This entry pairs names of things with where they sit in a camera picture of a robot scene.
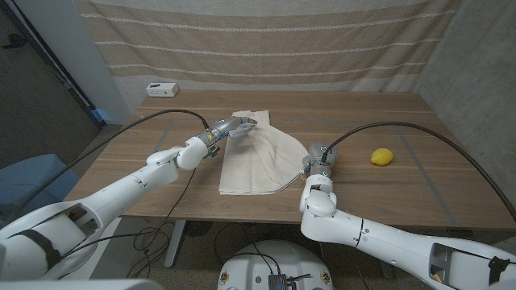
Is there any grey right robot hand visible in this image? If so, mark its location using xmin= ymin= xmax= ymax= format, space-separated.
xmin=302 ymin=140 xmax=339 ymax=178

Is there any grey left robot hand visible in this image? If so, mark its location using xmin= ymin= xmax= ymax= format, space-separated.
xmin=203 ymin=115 xmax=259 ymax=147

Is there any cream cheesecloth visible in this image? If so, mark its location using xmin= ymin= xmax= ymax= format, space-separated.
xmin=218 ymin=110 xmax=310 ymax=197

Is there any yellow lemon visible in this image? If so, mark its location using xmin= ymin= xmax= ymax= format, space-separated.
xmin=370 ymin=147 xmax=394 ymax=167

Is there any white power strip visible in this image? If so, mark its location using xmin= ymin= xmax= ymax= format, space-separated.
xmin=145 ymin=82 xmax=180 ymax=98

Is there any beige striped backdrop cloth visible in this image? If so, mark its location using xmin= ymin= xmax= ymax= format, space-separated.
xmin=74 ymin=0 xmax=463 ymax=93

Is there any white robot torso base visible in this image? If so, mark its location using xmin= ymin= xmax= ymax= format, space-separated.
xmin=216 ymin=239 xmax=335 ymax=290

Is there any grey table leg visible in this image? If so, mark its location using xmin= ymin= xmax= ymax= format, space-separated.
xmin=164 ymin=219 xmax=189 ymax=269

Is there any small blue object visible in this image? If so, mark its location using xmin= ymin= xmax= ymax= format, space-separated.
xmin=91 ymin=107 xmax=113 ymax=124

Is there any small grey electronics box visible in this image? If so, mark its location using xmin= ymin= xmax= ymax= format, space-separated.
xmin=268 ymin=273 xmax=288 ymax=290

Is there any blue upholstered seat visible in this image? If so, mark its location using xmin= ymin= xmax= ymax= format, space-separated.
xmin=0 ymin=153 xmax=81 ymax=217

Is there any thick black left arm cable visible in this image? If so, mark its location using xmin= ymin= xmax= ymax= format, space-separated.
xmin=0 ymin=109 xmax=210 ymax=226

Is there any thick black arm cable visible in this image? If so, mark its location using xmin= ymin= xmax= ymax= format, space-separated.
xmin=321 ymin=121 xmax=516 ymax=223
xmin=0 ymin=109 xmax=210 ymax=226

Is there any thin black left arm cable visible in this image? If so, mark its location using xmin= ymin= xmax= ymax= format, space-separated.
xmin=60 ymin=168 xmax=198 ymax=259

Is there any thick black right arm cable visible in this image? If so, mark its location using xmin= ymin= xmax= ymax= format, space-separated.
xmin=321 ymin=121 xmax=516 ymax=223

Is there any black floor cable tangle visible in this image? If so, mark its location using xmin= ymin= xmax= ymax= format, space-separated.
xmin=127 ymin=220 xmax=190 ymax=279

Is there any black door frame rail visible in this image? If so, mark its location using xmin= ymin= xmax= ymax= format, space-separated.
xmin=3 ymin=0 xmax=102 ymax=130

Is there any black door handle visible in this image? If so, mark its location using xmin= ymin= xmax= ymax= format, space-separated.
xmin=2 ymin=32 xmax=27 ymax=50

